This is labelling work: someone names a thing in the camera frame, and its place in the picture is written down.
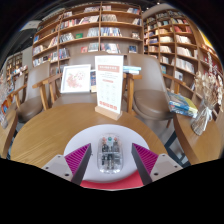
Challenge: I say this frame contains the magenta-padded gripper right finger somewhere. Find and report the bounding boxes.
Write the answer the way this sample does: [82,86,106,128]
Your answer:
[131,143,184,186]

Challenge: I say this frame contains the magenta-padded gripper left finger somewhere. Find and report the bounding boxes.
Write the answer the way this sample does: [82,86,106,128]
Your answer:
[41,143,92,186]

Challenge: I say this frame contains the transparent computer mouse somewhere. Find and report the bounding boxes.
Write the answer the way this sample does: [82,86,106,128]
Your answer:
[96,133,124,175]

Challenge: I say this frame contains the white mouse pad, red wrist rest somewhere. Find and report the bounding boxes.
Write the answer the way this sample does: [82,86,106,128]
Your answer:
[63,124,151,190]

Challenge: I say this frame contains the wooden table with dark legs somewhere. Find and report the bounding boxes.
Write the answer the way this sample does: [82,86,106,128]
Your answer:
[172,106,224,166]

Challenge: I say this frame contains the glass vase with dried flowers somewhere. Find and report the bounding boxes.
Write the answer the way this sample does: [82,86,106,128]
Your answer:
[189,51,223,137]

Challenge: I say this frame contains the colourful flat books stack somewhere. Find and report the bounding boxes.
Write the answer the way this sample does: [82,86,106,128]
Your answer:
[166,90,199,119]

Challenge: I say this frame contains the white framed floral picture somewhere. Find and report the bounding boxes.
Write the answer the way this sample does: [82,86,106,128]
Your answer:
[60,64,92,94]

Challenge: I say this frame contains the dark upright book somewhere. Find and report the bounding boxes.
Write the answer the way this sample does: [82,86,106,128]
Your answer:
[89,69,98,93]

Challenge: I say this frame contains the white sign on wooden base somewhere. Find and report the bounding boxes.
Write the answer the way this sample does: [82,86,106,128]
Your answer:
[94,54,125,121]

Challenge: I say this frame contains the light blue book stack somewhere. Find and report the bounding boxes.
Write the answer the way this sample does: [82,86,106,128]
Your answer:
[123,65,143,75]

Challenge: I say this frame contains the distant small wooden bookshelf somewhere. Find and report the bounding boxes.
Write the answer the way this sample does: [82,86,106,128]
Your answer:
[5,53,29,83]

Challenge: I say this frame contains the angled wooden bookshelf unit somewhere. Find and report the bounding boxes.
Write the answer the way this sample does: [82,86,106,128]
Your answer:
[142,9,224,111]

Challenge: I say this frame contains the wide wooden bookshelf unit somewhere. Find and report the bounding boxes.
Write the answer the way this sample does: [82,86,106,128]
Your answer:
[31,1,145,78]

